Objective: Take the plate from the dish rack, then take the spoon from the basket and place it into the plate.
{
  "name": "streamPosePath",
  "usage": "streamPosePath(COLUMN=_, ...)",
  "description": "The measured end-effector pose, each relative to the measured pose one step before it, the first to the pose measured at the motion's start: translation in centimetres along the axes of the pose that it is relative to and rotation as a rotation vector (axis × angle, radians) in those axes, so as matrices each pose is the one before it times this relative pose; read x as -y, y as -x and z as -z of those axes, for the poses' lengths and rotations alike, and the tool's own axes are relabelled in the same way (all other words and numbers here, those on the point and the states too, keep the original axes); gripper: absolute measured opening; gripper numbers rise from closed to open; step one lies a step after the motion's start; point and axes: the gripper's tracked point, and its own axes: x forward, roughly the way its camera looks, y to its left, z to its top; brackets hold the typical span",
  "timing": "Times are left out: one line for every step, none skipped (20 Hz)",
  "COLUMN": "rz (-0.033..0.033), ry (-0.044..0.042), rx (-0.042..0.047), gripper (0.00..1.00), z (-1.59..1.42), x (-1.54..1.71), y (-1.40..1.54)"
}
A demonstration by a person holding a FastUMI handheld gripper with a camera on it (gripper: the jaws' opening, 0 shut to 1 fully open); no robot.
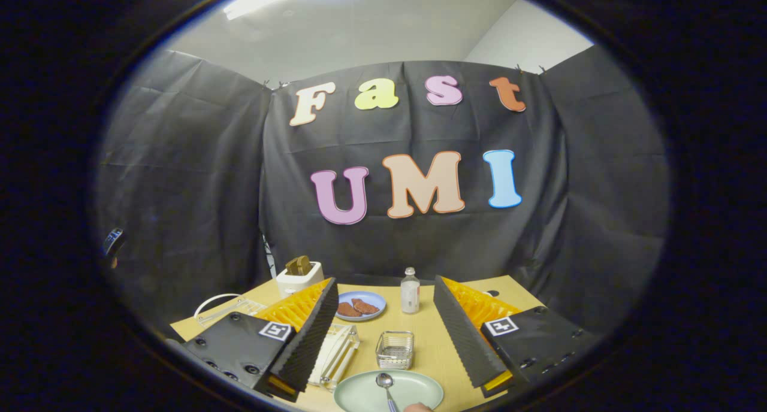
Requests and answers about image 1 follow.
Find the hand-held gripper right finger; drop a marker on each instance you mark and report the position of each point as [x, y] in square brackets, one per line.
[458, 334]

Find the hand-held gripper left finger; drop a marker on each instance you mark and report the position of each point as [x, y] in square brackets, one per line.
[305, 340]

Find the pale green plate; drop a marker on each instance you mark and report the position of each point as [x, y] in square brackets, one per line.
[419, 391]

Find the metal spoon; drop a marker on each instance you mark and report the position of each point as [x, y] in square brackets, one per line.
[384, 381]

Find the blue plate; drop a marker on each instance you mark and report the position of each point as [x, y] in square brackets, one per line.
[377, 298]

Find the brown meat slice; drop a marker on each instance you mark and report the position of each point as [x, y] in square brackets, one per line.
[365, 306]
[347, 310]

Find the white toaster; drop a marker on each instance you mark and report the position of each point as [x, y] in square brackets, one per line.
[302, 282]

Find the small clear bottle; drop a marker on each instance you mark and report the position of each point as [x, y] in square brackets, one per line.
[410, 295]

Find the brown bread slice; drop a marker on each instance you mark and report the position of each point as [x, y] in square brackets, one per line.
[298, 265]

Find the black backdrop cloth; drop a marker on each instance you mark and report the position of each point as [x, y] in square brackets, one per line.
[192, 178]

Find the dark object with blue label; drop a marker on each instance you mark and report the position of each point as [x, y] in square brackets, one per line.
[112, 242]

